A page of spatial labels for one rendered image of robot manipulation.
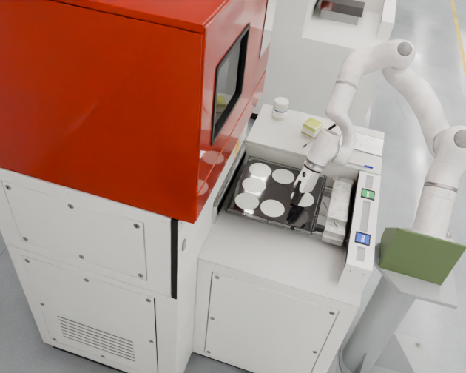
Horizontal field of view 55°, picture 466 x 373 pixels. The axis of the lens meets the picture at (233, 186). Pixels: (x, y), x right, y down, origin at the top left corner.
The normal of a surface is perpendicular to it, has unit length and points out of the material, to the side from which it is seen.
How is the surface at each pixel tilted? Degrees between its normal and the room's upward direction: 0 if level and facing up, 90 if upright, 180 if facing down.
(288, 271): 0
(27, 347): 0
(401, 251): 90
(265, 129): 0
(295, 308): 90
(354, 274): 90
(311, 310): 90
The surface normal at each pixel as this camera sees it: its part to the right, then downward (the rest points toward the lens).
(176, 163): -0.29, 0.62
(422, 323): 0.09, -0.73
